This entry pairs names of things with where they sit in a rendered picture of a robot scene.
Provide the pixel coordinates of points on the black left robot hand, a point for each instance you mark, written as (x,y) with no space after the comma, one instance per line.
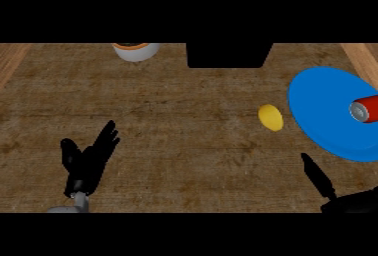
(88,160)

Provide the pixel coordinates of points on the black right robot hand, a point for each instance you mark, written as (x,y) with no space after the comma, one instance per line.
(344,201)

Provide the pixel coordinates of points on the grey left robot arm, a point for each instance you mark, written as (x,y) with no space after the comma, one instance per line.
(72,204)

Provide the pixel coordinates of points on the blue round placemat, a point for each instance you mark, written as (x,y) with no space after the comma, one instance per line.
(333,113)

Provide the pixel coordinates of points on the red can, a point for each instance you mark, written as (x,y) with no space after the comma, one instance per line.
(366,109)

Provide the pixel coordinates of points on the yellow lemon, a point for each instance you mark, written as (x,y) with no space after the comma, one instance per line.
(270,117)

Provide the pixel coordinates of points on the brown wooden board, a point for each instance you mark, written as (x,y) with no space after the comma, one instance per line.
(10,61)

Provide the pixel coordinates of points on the white cup with orange rim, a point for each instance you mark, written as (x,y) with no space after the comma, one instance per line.
(136,51)

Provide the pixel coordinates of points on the pale wooden board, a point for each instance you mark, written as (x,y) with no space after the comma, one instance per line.
(363,61)

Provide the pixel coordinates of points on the black box appliance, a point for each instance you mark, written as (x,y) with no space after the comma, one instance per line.
(229,55)

